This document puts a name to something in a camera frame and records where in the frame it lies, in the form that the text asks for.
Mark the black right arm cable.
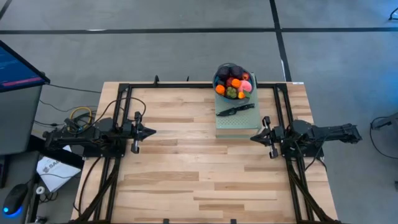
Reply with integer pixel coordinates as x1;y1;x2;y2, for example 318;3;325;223
303;133;328;172

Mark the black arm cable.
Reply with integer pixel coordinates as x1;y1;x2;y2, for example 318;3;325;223
92;96;147;126
303;133;328;172

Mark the black aluminium table frame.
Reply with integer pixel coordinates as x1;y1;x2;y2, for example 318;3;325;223
71;82;343;224

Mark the thin black floor cable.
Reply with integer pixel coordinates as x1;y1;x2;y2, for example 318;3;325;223
369;116;398;161

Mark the computer monitor with blue screen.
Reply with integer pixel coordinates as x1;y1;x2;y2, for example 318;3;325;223
0;40;51;93

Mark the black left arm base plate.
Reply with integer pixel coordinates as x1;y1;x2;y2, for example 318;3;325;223
79;141;128;159

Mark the black knife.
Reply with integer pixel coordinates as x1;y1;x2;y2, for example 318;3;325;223
216;103;256;118

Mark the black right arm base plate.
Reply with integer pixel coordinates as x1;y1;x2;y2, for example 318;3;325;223
279;141;325;159

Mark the thin black monitor cable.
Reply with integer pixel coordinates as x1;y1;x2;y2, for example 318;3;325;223
46;83;102;95

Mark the yellow cable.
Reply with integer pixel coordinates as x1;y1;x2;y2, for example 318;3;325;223
68;106;93;130

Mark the white printed booklet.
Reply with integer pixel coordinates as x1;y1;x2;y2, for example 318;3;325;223
36;144;81;193

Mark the black computer mouse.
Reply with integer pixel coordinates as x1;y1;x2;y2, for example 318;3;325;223
2;183;29;217

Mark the black desk beam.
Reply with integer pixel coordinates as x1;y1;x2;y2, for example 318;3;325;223
27;136;85;170

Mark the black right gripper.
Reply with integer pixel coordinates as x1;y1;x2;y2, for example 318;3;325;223
250;116;292;160

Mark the pink peach with leaf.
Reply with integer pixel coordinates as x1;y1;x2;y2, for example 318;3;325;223
239;79;253;100

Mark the blue collapsible bowl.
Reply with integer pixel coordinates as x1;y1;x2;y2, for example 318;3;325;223
212;63;256;106

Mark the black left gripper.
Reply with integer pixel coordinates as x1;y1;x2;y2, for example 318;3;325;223
122;111;157;154

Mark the grey stand leg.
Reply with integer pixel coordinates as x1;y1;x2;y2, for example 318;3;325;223
369;111;398;131

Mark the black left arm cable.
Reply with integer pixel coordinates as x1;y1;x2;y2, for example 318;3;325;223
92;96;147;126

